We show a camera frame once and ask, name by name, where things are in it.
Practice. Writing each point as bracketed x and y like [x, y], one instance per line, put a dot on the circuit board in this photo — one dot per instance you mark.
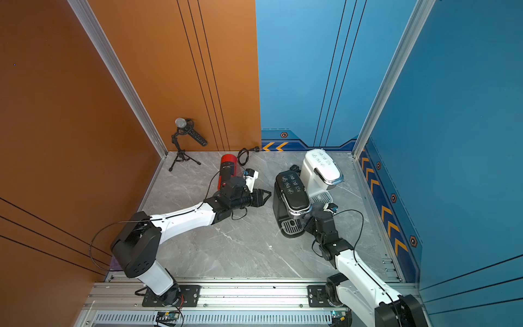
[168, 318]
[345, 319]

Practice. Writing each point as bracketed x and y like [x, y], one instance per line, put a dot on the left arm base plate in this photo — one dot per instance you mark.
[180, 296]

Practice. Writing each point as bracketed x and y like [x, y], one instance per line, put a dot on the purple toy cube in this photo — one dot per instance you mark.
[114, 265]

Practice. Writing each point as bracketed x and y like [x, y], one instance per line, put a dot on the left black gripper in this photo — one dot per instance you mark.
[257, 195]

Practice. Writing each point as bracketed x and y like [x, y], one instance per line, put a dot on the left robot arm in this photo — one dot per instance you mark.
[136, 246]

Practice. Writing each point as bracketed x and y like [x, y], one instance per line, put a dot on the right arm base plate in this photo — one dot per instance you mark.
[317, 297]

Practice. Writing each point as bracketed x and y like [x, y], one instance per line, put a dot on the red capsule coffee machine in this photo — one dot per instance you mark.
[229, 167]

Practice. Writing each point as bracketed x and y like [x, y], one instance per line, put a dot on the black coffee machine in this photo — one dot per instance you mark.
[292, 205]

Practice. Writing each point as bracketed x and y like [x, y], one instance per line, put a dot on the white coffee machine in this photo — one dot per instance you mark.
[320, 174]

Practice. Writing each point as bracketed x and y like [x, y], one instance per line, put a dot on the left circuit board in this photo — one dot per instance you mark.
[168, 318]

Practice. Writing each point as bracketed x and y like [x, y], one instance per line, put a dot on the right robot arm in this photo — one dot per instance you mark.
[355, 285]

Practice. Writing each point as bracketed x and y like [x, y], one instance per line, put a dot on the right circuit board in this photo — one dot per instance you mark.
[345, 319]

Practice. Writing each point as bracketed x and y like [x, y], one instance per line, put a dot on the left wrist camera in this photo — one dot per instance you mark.
[250, 178]

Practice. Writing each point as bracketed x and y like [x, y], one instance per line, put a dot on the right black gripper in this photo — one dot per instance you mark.
[311, 222]

